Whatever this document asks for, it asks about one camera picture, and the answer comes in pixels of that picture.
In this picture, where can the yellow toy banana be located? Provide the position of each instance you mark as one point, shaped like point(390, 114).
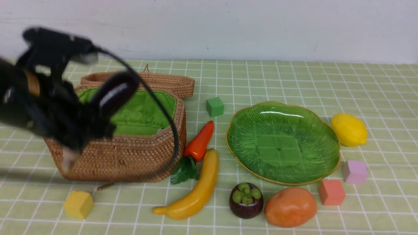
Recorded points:
point(199, 196)

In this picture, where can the green wooden cube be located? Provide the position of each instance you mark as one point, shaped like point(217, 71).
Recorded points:
point(214, 107)

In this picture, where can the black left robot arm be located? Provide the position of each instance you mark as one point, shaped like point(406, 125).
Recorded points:
point(35, 97)

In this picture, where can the yellow toy lemon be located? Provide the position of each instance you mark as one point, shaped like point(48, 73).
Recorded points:
point(350, 130)

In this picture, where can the orange-brown toy potato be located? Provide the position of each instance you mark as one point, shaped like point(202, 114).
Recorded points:
point(290, 207)

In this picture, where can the woven wicker basket lid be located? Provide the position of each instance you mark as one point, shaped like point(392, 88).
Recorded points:
point(182, 86)

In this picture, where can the purple toy mangosteen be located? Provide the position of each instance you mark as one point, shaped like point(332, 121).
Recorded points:
point(246, 201)

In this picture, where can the pink-red wooden cube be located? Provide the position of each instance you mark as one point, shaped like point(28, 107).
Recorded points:
point(331, 192)

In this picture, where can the green leaf-shaped glass plate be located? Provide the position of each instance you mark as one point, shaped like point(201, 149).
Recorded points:
point(285, 144)

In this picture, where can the yellow wooden cube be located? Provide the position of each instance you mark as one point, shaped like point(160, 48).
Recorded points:
point(78, 204)

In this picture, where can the lilac wooden cube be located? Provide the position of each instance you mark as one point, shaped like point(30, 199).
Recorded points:
point(355, 172)

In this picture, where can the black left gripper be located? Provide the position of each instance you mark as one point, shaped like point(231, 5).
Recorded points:
point(68, 120)

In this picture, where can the orange toy carrot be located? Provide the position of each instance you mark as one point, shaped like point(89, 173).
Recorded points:
point(194, 152)

